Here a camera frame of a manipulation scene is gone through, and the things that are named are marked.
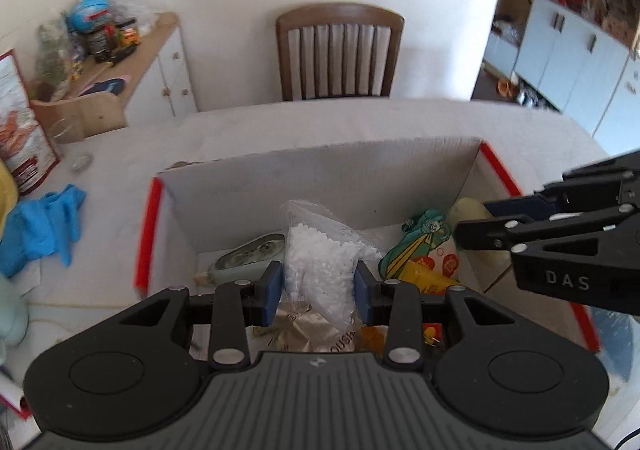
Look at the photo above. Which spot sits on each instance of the shiny foil packet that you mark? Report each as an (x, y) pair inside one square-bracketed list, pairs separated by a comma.
[(305, 330)]

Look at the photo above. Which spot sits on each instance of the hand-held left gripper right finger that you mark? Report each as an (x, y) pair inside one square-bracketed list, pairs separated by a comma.
[(362, 293)]

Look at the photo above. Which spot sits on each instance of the white sideboard with wooden top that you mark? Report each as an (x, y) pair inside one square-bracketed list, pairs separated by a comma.
[(172, 75)]

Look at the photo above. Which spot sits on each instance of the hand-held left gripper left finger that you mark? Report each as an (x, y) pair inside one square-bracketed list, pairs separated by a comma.
[(274, 290)]

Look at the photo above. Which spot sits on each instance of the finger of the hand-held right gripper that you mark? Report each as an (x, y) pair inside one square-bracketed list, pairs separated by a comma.
[(560, 275), (539, 204)]

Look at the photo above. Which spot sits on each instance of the brown slatted wooden chair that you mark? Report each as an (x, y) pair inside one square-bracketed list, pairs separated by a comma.
[(340, 15)]

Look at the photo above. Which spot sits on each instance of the beige oblong stone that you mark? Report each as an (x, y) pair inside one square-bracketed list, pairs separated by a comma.
[(467, 212)]

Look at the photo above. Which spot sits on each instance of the red and white snack bag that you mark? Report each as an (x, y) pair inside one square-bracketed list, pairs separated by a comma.
[(22, 130)]

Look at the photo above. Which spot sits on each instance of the orange labelled jar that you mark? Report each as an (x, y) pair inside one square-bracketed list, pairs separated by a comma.
[(127, 34)]

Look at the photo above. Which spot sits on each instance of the glass terrarium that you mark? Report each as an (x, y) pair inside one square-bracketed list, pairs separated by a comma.
[(52, 55)]

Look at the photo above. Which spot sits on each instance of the small yellow box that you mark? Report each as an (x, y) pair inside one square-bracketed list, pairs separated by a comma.
[(425, 277)]

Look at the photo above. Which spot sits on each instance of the blue globe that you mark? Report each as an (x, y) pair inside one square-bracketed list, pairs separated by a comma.
[(90, 12)]

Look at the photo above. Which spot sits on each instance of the drinking glass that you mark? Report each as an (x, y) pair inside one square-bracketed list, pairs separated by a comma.
[(70, 140)]

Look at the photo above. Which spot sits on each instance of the dark glass jar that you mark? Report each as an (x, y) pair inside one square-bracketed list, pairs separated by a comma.
[(100, 45)]

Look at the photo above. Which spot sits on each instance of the blue rubber gloves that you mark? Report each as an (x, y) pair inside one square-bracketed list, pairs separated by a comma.
[(40, 225)]

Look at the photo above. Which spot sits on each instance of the clear bag of white granules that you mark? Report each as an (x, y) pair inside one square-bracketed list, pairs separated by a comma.
[(320, 250)]

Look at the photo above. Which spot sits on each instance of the green hair doll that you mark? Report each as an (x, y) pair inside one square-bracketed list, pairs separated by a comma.
[(415, 250)]

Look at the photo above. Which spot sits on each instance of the dark mouse pad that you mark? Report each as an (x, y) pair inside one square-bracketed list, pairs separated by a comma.
[(107, 86)]

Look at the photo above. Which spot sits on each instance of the grey hallway cabinet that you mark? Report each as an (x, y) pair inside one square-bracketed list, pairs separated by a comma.
[(575, 55)]

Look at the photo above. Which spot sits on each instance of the orange slippers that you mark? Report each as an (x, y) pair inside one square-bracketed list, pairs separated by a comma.
[(506, 86)]

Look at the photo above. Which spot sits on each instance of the red and white cardboard box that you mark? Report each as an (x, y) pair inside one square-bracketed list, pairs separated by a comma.
[(325, 170)]

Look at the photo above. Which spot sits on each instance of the light blue table mat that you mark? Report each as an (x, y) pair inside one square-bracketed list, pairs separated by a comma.
[(610, 345)]

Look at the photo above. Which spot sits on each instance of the small orange charm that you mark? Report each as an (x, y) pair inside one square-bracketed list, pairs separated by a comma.
[(431, 333)]

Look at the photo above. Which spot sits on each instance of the clear plastic bag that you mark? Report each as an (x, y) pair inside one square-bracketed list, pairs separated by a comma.
[(137, 15)]

